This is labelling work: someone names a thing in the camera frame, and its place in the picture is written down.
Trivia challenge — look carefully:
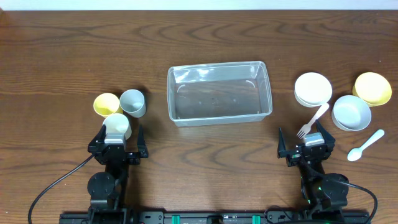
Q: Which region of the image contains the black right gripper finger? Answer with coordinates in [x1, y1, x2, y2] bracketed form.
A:
[277, 128, 286, 153]
[315, 119, 335, 144]

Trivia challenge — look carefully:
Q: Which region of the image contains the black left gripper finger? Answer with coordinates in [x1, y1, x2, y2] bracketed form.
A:
[91, 124, 106, 144]
[137, 125, 147, 152]

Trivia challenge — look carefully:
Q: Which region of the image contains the white plastic cup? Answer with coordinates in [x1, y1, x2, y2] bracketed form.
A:
[103, 113, 132, 140]

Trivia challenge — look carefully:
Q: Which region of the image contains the grey plastic bowl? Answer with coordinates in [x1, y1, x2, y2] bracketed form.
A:
[331, 95, 372, 131]

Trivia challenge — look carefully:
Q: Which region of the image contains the yellow plastic cup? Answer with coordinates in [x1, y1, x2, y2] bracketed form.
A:
[93, 93, 123, 118]

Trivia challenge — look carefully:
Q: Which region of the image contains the white plastic bowl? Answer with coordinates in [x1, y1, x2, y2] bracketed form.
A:
[294, 72, 333, 108]

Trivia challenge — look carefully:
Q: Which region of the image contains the grey plastic cup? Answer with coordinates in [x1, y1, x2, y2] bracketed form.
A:
[119, 89, 146, 118]

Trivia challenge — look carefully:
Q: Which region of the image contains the yellow plastic bowl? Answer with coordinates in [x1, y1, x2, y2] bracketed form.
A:
[352, 72, 392, 107]

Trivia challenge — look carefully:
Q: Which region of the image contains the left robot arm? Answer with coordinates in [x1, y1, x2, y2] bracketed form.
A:
[85, 125, 149, 224]

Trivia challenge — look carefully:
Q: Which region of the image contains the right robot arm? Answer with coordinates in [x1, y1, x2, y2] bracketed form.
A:
[277, 121, 348, 222]

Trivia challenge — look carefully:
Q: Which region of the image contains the clear plastic storage container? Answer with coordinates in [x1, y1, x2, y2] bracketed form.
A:
[167, 61, 273, 127]

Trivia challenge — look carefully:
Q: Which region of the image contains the light blue plastic spoon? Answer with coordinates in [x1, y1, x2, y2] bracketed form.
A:
[347, 129, 385, 162]

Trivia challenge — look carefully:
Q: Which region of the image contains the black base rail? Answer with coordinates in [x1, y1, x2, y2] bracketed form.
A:
[58, 208, 370, 224]

